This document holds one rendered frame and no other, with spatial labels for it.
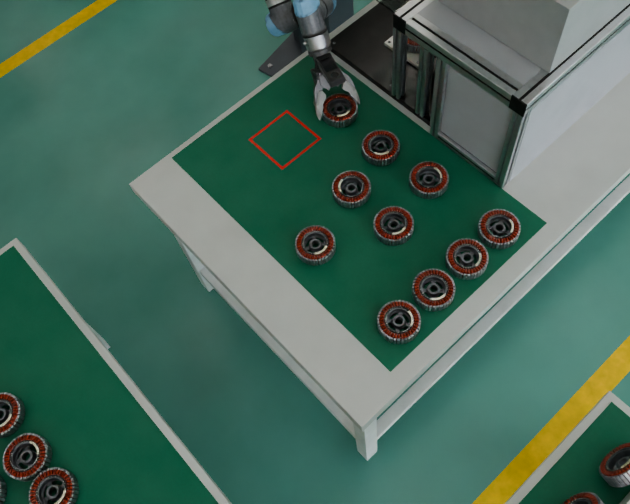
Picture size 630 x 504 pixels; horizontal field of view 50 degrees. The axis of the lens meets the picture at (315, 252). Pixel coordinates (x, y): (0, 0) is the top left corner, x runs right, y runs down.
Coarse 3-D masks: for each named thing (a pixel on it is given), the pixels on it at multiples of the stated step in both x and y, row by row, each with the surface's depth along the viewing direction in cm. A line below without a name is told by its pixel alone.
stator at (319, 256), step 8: (304, 232) 188; (312, 232) 188; (320, 232) 187; (328, 232) 187; (296, 240) 187; (304, 240) 187; (312, 240) 187; (328, 240) 186; (296, 248) 186; (304, 248) 186; (312, 248) 186; (320, 248) 187; (328, 248) 185; (304, 256) 184; (312, 256) 184; (320, 256) 184; (328, 256) 184; (312, 264) 186; (320, 264) 186
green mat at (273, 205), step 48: (288, 96) 215; (192, 144) 209; (240, 144) 208; (288, 144) 206; (336, 144) 205; (432, 144) 202; (240, 192) 200; (288, 192) 198; (384, 192) 196; (480, 192) 193; (288, 240) 191; (336, 240) 190; (432, 240) 187; (480, 240) 186; (528, 240) 185; (336, 288) 183; (384, 288) 182; (432, 288) 181
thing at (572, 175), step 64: (576, 128) 200; (192, 192) 202; (512, 192) 192; (576, 192) 190; (256, 256) 190; (512, 256) 183; (256, 320) 185; (320, 320) 179; (448, 320) 176; (320, 384) 172; (384, 384) 170
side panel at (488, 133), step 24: (456, 72) 175; (456, 96) 182; (480, 96) 174; (432, 120) 198; (456, 120) 190; (480, 120) 181; (504, 120) 173; (456, 144) 198; (480, 144) 189; (504, 144) 178; (480, 168) 195; (504, 168) 185
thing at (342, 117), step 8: (328, 96) 209; (336, 96) 208; (344, 96) 208; (328, 104) 208; (336, 104) 210; (344, 104) 209; (352, 104) 207; (328, 112) 206; (336, 112) 207; (344, 112) 208; (352, 112) 205; (328, 120) 206; (336, 120) 205; (344, 120) 204; (352, 120) 206
